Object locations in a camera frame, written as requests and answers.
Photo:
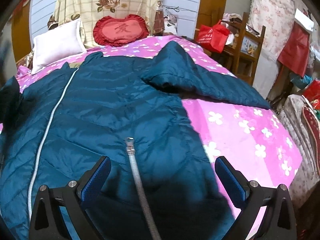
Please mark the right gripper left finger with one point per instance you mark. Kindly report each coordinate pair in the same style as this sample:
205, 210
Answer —
47, 221

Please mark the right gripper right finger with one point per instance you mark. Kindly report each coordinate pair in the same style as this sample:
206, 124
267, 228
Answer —
249, 196

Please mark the teal quilted down jacket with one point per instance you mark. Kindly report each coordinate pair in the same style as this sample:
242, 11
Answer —
61, 125

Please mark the pink floral bed sheet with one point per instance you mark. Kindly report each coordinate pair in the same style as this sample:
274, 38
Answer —
252, 139

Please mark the wooden chair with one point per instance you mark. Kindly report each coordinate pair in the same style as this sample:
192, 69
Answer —
243, 53

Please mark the white pillow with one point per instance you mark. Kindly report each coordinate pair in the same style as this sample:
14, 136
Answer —
63, 41

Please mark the red shopping bag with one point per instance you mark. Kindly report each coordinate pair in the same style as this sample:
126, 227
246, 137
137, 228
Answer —
213, 38

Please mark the red heart-shaped cushion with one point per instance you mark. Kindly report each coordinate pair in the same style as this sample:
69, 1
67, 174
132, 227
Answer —
118, 32

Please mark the floral pink curtain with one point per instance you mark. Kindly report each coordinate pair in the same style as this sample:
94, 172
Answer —
277, 16

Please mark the cream rose-print quilt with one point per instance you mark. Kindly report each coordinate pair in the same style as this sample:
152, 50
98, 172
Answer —
90, 11

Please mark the white slatted headboard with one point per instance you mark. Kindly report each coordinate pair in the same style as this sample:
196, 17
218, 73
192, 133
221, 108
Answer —
186, 12

